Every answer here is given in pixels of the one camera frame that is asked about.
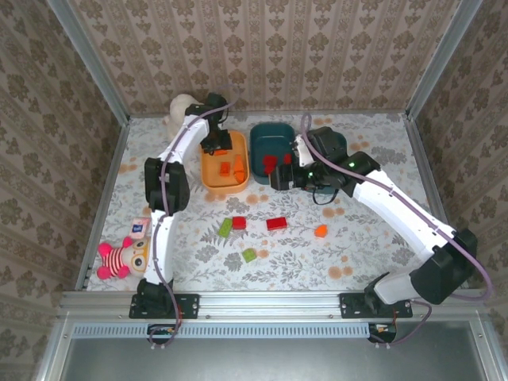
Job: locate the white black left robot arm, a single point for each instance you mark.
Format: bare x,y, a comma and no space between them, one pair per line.
160,238

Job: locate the pink owl plush doll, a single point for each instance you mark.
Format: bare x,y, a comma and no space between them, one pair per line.
119,256

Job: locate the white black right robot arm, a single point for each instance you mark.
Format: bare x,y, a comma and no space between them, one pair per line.
405,214

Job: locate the orange plastic container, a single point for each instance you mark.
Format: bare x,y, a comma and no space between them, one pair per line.
216,180

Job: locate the small red lego brick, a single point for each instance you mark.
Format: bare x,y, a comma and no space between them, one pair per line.
268,170

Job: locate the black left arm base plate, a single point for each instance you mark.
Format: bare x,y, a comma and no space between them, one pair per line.
188,305

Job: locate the aluminium frame post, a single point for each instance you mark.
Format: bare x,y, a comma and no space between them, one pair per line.
91,63
440,59

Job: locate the white teddy bear plush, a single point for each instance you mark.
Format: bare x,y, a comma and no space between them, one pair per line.
178,109

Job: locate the floral table cloth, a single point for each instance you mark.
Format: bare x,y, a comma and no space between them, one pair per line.
278,274

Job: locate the orange wedge lego brick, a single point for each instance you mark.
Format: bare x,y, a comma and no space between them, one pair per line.
239,166

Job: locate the grey metal shelf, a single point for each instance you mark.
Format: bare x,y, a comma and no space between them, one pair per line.
278,361

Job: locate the small pink box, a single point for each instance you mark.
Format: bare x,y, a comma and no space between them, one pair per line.
139,229

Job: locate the aluminium side rail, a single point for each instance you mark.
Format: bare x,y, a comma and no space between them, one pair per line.
115,174
426,174

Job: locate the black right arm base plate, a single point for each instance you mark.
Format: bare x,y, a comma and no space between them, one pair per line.
353,305

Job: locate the long red lego brick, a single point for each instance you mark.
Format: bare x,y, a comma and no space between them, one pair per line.
276,224

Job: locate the aluminium front rail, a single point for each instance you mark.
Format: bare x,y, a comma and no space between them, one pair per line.
270,303

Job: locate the small orange lego brick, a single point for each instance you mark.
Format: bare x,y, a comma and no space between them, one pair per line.
221,151

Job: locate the long green lego brick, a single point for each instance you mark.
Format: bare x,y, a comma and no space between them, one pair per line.
226,228

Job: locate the square red lego brick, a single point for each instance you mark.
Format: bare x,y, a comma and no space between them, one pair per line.
239,223

